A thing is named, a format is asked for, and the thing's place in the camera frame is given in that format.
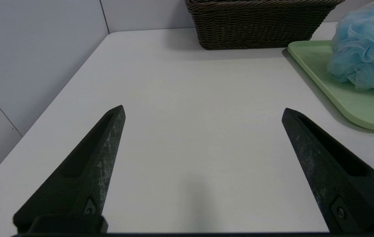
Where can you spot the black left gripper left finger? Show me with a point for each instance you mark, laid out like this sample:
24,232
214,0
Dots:
88,171

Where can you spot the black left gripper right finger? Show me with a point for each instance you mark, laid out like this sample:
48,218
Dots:
335,177

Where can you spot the light blue mesh bath loofah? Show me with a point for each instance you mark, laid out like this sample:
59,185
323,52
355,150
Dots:
368,49

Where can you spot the dark brown wicker basket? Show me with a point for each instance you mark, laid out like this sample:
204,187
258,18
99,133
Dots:
259,26

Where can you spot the light green plastic tray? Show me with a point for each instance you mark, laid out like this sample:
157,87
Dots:
364,105

